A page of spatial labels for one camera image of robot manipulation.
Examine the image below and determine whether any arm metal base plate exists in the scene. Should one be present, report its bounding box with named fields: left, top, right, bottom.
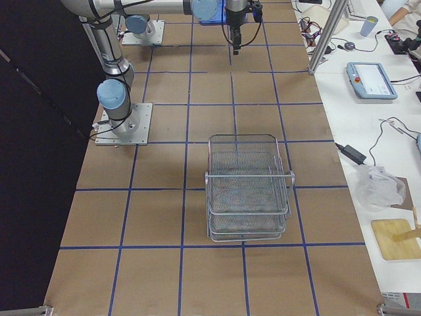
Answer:
left=95, top=103, right=153, bottom=145
left=122, top=20, right=165, bottom=46

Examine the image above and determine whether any blue teach pendant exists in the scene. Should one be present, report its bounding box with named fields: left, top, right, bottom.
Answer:
left=346, top=62, right=398, bottom=100

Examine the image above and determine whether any wooden board stand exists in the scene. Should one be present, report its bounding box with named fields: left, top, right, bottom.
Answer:
left=371, top=207, right=420, bottom=261

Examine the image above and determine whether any black power adapter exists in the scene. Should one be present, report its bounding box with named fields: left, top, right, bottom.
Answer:
left=337, top=144, right=366, bottom=165

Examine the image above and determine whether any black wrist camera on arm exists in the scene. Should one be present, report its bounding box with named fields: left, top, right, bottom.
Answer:
left=248, top=1, right=262, bottom=23

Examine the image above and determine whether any aluminium frame post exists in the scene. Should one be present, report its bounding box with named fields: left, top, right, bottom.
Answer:
left=308, top=0, right=347, bottom=75

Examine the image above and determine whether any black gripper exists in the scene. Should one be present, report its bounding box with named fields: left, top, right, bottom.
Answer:
left=225, top=0, right=247, bottom=55

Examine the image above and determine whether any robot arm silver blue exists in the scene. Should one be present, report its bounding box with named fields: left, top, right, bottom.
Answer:
left=125, top=15, right=155, bottom=40
left=63, top=1, right=219, bottom=139

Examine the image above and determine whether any light blue cup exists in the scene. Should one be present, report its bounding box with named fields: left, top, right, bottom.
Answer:
left=360, top=16, right=378, bottom=37

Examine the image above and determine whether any silver wire mesh shelf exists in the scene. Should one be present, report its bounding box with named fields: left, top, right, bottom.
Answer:
left=205, top=134, right=295, bottom=242

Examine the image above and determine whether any clear plastic bag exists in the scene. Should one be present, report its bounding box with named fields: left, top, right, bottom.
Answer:
left=355, top=165, right=406, bottom=207

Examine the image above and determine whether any blue plastic tray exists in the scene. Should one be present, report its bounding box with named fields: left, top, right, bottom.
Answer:
left=199, top=12, right=226, bottom=25

